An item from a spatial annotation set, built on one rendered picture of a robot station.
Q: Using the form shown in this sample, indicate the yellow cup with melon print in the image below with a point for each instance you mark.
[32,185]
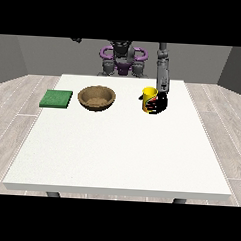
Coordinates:
[148,95]

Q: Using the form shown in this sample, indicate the grey robot trunk purple rings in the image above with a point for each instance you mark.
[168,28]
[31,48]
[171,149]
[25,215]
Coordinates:
[122,63]

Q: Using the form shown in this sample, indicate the green square pad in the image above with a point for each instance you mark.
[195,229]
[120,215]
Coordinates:
[56,98]

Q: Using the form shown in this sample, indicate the dark table leg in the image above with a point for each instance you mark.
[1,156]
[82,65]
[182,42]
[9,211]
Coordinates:
[53,194]
[179,200]

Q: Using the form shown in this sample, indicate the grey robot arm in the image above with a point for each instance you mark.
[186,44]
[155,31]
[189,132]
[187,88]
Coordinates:
[76,39]
[162,71]

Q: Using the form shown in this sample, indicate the brown wooden bowl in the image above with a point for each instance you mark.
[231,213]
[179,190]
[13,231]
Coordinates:
[96,97]

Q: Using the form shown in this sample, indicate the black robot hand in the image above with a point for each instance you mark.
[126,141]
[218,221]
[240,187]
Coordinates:
[160,103]

